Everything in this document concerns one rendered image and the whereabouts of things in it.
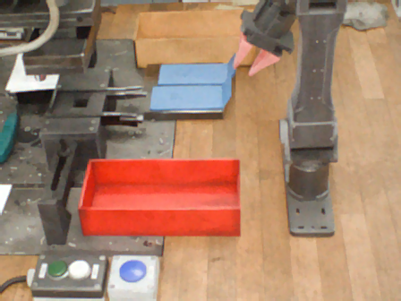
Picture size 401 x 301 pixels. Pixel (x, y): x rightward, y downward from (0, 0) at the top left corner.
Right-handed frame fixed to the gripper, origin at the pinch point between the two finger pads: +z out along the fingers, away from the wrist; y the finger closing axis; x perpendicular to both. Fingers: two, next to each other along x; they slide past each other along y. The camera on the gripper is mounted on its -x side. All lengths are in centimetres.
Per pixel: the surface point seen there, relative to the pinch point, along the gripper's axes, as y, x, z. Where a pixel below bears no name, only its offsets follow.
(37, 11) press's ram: 38.2, 12.3, -0.5
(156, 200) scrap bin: 8.3, 26.6, 14.8
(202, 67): 4.2, -10.3, 9.6
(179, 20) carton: 10.5, -25.5, 9.8
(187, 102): 6.1, 1.7, 10.9
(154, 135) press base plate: 10.0, 8.7, 16.0
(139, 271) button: 10.1, 45.0, 12.5
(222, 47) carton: 2.0, -14.1, 5.4
